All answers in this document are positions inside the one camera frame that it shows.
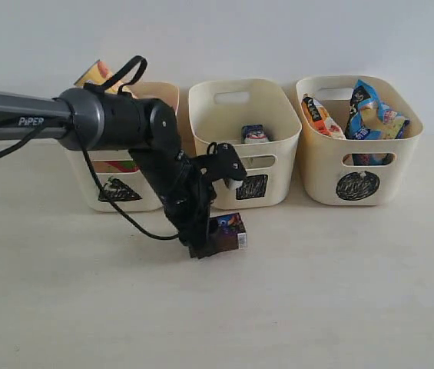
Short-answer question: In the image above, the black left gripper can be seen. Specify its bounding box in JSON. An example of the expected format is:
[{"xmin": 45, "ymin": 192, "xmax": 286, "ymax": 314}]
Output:
[{"xmin": 130, "ymin": 148, "xmax": 220, "ymax": 258}]

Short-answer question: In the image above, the purple drink carton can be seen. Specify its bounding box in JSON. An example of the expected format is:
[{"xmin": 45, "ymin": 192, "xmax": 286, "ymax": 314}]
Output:
[{"xmin": 215, "ymin": 212, "xmax": 247, "ymax": 253}]

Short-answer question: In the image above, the blue white milk carton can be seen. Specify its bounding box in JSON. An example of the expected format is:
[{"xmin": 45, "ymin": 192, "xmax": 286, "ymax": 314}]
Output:
[{"xmin": 241, "ymin": 125, "xmax": 270, "ymax": 144}]

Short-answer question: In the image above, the orange noodle bag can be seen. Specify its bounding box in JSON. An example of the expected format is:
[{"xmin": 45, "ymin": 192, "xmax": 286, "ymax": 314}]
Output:
[{"xmin": 301, "ymin": 95, "xmax": 346, "ymax": 140}]

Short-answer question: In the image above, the yellow chips can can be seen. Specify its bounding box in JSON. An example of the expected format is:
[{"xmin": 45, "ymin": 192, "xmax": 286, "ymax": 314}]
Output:
[{"xmin": 74, "ymin": 60, "xmax": 137, "ymax": 98}]

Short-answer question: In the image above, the blue noodle bag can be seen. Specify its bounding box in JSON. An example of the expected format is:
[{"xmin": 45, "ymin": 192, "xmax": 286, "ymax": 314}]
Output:
[{"xmin": 343, "ymin": 79, "xmax": 412, "ymax": 166}]

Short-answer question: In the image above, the pink chips can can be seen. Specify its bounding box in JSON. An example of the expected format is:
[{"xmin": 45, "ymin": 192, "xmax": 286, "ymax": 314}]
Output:
[{"xmin": 92, "ymin": 160, "xmax": 139, "ymax": 174}]

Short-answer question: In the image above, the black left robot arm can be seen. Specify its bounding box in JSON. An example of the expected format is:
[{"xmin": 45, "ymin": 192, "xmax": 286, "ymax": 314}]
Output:
[{"xmin": 0, "ymin": 86, "xmax": 218, "ymax": 258}]

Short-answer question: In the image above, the cream bin triangle mark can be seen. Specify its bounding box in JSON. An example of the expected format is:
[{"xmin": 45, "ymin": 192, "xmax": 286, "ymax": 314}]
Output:
[{"xmin": 65, "ymin": 81, "xmax": 179, "ymax": 212}]

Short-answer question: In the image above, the cream bin square mark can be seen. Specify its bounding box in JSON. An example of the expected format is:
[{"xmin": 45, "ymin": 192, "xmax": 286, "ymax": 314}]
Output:
[{"xmin": 188, "ymin": 79, "xmax": 302, "ymax": 210}]

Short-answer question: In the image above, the cream bin circle mark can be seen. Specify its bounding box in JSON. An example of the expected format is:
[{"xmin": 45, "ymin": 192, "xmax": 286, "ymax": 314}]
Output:
[{"xmin": 295, "ymin": 75, "xmax": 425, "ymax": 208}]

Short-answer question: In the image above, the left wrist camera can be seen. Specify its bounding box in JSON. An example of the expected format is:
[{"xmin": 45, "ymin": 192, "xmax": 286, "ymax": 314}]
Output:
[{"xmin": 193, "ymin": 142, "xmax": 247, "ymax": 190}]

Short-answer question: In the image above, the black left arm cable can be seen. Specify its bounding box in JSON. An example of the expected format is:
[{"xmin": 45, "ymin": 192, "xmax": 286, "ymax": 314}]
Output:
[{"xmin": 0, "ymin": 55, "xmax": 190, "ymax": 241}]

